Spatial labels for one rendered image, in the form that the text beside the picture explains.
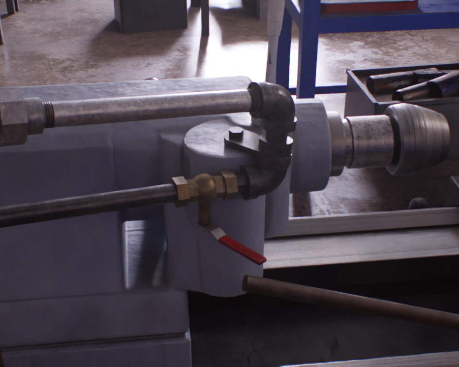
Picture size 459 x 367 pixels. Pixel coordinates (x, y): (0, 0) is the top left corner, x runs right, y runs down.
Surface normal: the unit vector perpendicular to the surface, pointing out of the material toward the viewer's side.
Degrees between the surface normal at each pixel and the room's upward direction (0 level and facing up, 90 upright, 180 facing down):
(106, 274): 66
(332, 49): 0
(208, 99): 45
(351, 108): 90
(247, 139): 0
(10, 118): 56
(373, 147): 76
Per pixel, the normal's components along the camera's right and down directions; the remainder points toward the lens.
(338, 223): 0.09, -0.26
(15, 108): 0.43, -0.11
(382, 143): 0.11, 0.09
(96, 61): 0.00, -0.86
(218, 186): 0.36, 0.11
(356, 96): -0.99, 0.09
